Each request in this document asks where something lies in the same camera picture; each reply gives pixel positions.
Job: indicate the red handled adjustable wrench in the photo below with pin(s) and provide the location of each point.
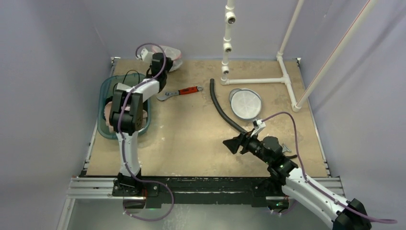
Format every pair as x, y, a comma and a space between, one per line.
184, 91

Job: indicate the white PVC pipe frame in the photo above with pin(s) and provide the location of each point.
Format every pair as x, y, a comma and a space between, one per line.
230, 19

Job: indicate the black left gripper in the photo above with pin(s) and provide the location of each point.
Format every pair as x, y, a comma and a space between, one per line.
169, 63

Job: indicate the white mesh laundry bag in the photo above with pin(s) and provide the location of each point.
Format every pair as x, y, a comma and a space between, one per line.
245, 103

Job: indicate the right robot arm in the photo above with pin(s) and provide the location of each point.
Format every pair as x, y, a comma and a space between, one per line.
334, 210

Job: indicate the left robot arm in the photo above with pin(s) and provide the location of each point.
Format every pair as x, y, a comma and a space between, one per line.
126, 117

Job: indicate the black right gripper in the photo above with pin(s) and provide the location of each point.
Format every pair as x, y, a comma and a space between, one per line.
244, 144

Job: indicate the pink lace bra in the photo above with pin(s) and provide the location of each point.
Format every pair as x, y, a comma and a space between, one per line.
107, 110

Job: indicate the teal plastic bin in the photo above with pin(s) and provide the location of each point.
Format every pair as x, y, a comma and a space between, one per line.
101, 126

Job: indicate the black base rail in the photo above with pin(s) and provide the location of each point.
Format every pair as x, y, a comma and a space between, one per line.
155, 191

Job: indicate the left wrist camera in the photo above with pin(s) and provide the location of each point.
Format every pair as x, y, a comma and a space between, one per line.
146, 56

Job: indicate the pink trimmed mesh laundry bag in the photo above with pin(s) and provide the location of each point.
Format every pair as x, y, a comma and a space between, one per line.
175, 55

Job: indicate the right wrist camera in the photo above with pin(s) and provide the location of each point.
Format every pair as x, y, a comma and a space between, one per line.
259, 125

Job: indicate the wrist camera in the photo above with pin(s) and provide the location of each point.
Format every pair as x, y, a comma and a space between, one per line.
259, 125
146, 56

